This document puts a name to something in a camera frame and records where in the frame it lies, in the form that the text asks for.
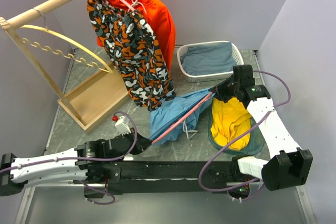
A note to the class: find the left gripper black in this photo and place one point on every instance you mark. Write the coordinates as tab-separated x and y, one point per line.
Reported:
141	144

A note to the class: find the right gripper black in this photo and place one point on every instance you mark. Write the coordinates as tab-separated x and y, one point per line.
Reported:
219	90

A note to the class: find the light blue shorts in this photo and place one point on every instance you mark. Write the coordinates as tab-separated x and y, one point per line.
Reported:
170	111

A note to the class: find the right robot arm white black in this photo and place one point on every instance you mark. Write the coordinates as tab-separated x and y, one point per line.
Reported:
289	164

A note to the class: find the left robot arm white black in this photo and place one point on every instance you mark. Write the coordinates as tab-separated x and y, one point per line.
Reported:
84	162

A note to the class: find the yellow shorts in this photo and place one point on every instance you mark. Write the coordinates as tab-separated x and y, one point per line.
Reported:
230	120

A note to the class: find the orange shorts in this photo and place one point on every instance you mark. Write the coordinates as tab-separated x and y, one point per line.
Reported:
161	21

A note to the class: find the camouflage shorts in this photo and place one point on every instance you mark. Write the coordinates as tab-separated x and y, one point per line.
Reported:
134	50

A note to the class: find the grey-blue cloth in basket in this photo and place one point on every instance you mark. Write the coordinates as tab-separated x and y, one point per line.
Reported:
208	59

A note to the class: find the white plastic basket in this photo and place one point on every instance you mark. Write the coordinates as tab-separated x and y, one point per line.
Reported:
182	50

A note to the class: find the wooden clothes rack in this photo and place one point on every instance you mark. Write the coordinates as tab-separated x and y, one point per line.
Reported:
91	101

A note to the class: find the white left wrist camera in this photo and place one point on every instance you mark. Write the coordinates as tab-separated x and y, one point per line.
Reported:
121	124

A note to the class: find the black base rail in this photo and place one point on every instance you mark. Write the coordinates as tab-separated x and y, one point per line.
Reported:
131	177

